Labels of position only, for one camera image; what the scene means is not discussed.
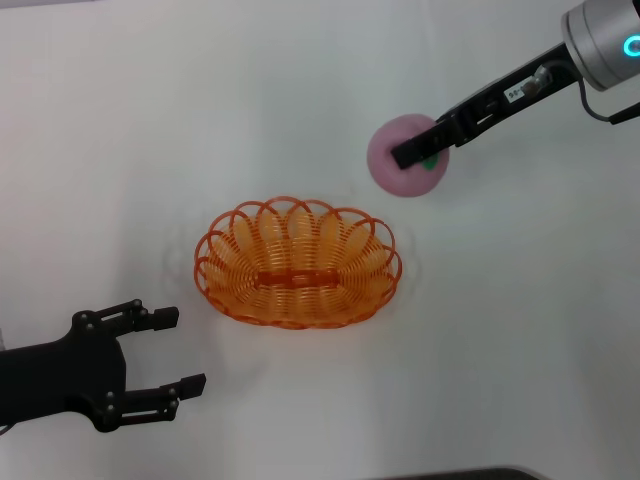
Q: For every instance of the pink toy peach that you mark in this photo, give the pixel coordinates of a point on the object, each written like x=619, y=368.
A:
x=395, y=177

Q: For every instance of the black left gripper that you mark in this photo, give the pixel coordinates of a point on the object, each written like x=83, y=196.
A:
x=60, y=372

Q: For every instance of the orange woven plastic basket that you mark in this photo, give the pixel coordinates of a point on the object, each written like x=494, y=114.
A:
x=300, y=280

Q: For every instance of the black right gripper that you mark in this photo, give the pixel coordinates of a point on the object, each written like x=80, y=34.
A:
x=500, y=97

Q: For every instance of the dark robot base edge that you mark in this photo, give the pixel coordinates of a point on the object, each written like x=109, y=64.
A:
x=470, y=475

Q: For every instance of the metal plug connector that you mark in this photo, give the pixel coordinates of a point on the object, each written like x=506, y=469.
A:
x=537, y=80

